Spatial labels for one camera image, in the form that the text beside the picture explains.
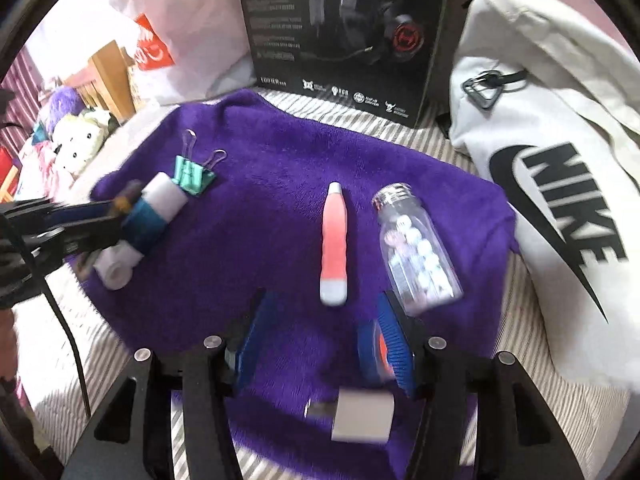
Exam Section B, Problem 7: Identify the black gold tube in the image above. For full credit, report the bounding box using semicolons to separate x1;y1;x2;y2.
73;180;143;282

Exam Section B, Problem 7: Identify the blue white cylindrical bottle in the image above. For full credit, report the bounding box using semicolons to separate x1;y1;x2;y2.
122;172;188;255

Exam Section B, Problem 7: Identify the vaseline lip jar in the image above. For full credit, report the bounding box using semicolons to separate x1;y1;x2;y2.
357;320;395;386

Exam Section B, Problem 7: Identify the white usb charger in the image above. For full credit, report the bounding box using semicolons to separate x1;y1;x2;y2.
304;389;395;444

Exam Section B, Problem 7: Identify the teal binder clip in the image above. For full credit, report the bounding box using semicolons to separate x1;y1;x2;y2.
172;129;228;197

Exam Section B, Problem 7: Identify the clear pill bottle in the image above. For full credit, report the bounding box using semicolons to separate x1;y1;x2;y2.
372;183;463;316

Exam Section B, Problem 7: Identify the pink white tube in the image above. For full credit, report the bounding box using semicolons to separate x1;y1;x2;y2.
319;182;348;307

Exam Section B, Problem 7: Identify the person's left hand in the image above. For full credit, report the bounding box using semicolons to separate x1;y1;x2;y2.
0;309;18;382

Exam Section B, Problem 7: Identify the white plush toy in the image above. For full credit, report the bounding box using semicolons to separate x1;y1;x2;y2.
32;86;120;178

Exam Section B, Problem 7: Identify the wooden headboard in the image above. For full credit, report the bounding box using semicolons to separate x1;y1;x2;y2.
63;40;136;124

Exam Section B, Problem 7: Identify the white miniso plastic bag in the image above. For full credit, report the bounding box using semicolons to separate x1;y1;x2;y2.
110;0;255;105

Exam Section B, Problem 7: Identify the purple towel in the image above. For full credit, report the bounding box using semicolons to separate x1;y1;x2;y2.
84;90;515;479

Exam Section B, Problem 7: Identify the grey nike bag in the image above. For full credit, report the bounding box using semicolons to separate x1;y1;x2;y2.
449;0;639;390

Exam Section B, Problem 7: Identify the black headset box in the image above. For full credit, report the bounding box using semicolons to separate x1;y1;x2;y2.
241;0;446;128

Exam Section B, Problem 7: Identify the black cable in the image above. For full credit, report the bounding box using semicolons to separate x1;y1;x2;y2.
29;259;94;418

